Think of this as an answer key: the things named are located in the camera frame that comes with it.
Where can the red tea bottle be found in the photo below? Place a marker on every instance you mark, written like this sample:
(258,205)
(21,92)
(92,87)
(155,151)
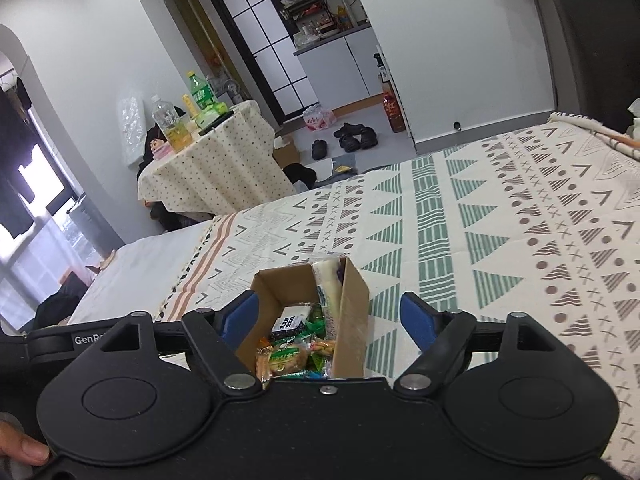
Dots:
(394,112)

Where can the brown cardboard box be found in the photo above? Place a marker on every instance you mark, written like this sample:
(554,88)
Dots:
(352,330)

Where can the black flat tray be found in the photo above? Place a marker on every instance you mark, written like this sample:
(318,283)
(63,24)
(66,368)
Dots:
(220,122)

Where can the orange red snack packet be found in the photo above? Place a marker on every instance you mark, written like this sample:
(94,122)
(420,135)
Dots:
(262,362)

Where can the white plastic bag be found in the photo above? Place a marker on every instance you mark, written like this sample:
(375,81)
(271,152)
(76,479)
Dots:
(634,120)

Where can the black white snack packet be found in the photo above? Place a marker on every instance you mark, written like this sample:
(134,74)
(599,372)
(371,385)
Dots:
(290,322)

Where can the green tissue pack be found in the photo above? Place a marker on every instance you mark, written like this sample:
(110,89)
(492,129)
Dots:
(211,115)

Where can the side table with dotted cloth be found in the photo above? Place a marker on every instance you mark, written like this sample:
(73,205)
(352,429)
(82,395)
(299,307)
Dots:
(215,175)

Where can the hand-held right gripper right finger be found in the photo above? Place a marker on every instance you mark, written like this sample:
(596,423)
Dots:
(419,320)

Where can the green soda bottle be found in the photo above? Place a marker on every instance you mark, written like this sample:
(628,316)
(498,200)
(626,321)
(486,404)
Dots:
(201,92)

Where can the pink small box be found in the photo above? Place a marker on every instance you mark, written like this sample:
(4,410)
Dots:
(161,150)

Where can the metal dish rack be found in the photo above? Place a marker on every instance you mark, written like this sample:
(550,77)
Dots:
(307,12)

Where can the green biscuit packet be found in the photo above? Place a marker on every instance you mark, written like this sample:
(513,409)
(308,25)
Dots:
(287,357)

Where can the white bread packet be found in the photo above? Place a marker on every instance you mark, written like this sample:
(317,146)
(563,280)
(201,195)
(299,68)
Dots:
(327,282)

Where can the small grey fan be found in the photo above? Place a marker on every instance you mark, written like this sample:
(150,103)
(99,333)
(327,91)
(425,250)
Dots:
(231,90)

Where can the grey ribbed appliance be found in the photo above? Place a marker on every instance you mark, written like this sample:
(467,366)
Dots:
(87,225)

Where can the black framed glass door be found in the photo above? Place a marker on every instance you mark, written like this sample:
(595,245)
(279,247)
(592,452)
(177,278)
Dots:
(265,45)

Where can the purple snack packet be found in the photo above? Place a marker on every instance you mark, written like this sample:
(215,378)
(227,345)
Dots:
(341,273)

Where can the dark hanging clothes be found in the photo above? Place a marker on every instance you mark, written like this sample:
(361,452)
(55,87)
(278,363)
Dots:
(15,160)

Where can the light green snack packet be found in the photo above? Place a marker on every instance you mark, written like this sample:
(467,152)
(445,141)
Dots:
(315,317)

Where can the white bubble wrap panel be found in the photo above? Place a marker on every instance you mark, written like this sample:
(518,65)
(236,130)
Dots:
(132,127)

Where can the small yellow bottle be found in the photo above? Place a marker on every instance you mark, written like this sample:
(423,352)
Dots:
(189,106)

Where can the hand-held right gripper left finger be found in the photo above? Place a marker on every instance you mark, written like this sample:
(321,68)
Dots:
(241,317)

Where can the person's left hand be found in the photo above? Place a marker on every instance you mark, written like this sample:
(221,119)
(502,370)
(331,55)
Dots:
(22,447)

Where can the black garment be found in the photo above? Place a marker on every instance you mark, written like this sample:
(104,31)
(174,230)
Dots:
(301,175)

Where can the black spray bottle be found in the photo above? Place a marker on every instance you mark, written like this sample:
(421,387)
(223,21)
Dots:
(380,65)

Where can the white bed sheet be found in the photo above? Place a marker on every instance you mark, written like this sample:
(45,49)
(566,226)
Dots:
(145,270)

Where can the dark cloth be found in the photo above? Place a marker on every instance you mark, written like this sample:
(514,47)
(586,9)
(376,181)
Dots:
(62,302)

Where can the clear cooking oil bottle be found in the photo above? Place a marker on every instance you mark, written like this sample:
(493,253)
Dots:
(172,127)

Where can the grey kitchen cabinet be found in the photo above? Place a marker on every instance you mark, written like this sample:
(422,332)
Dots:
(340,70)

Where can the small open cardboard box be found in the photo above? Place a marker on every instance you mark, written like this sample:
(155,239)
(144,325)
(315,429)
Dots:
(286,152)

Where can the yellow juice bottle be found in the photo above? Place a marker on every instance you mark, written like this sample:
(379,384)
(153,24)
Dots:
(345,17)

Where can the white paper sheet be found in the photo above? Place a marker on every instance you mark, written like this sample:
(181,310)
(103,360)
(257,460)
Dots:
(330,169)

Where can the pink water bottle pack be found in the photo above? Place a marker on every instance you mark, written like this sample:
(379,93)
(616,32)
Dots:
(319,119)

